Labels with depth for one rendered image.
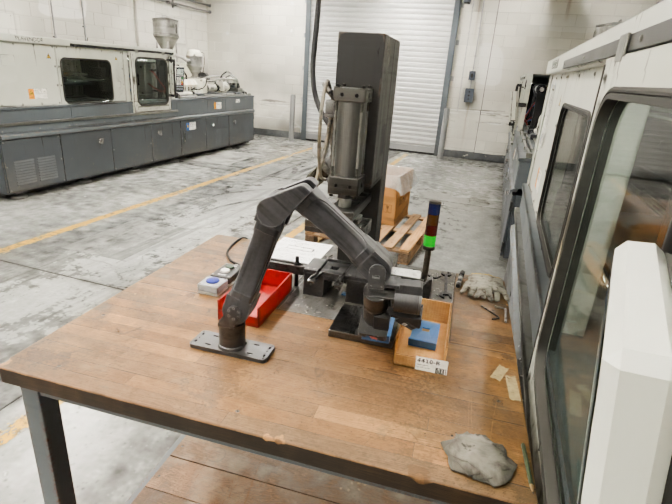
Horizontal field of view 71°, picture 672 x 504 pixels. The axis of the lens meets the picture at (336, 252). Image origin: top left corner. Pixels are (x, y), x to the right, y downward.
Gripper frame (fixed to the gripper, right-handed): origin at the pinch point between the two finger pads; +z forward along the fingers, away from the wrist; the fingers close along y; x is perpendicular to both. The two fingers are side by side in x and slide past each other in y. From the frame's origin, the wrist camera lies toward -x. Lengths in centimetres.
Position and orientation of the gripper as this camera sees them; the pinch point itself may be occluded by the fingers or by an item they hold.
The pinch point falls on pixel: (374, 336)
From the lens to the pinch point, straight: 120.0
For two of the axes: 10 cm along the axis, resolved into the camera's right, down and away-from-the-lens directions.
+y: 2.3, -7.5, 6.2
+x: -9.7, -1.5, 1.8
